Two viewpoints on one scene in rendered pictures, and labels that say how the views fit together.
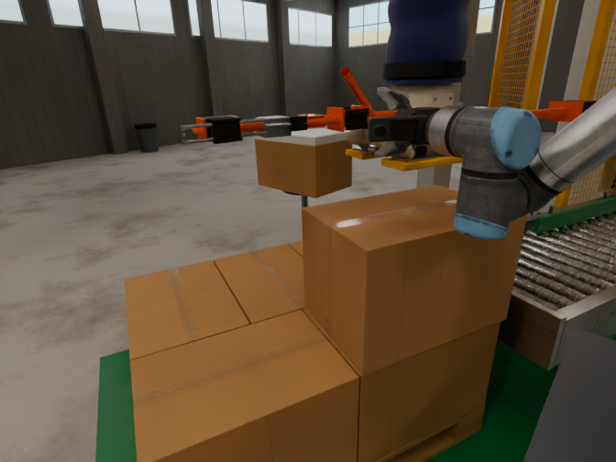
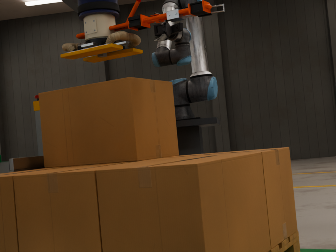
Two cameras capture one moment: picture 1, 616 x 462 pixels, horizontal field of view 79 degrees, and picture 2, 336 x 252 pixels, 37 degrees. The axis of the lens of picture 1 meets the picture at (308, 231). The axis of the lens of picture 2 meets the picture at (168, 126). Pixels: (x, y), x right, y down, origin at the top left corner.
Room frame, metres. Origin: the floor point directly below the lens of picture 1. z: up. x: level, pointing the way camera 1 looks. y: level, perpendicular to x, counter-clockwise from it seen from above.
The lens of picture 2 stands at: (2.44, 2.07, 0.61)
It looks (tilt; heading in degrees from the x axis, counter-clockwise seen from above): 2 degrees up; 235
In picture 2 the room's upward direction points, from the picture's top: 5 degrees counter-clockwise
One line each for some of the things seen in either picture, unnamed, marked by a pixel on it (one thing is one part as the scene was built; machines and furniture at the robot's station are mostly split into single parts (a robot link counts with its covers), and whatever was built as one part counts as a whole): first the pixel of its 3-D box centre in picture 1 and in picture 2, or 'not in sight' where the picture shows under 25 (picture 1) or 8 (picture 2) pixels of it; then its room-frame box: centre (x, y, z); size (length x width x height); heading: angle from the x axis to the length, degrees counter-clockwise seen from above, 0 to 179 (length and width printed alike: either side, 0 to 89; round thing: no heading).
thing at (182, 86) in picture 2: not in sight; (179, 92); (0.42, -0.67, 0.95); 0.17 x 0.15 x 0.18; 128
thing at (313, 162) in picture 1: (302, 159); not in sight; (2.74, 0.02, 0.82); 0.60 x 0.40 x 0.40; 46
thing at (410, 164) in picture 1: (440, 152); (112, 53); (1.06, -0.38, 1.14); 0.34 x 0.10 x 0.05; 116
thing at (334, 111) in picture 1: (347, 117); (139, 23); (1.04, -0.12, 1.25); 0.10 x 0.08 x 0.06; 26
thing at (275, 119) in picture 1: (273, 126); (175, 15); (0.95, 0.08, 1.24); 0.07 x 0.07 x 0.04; 26
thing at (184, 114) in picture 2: not in sight; (180, 113); (0.42, -0.68, 0.81); 0.19 x 0.19 x 0.10
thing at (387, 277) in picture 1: (405, 264); (109, 124); (1.15, -0.33, 0.74); 0.60 x 0.40 x 0.40; 115
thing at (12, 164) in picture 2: (474, 280); (58, 159); (1.32, -0.67, 0.58); 0.70 x 0.03 x 0.06; 26
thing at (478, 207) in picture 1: (487, 202); (181, 54); (0.63, -0.32, 1.13); 0.12 x 0.09 x 0.12; 128
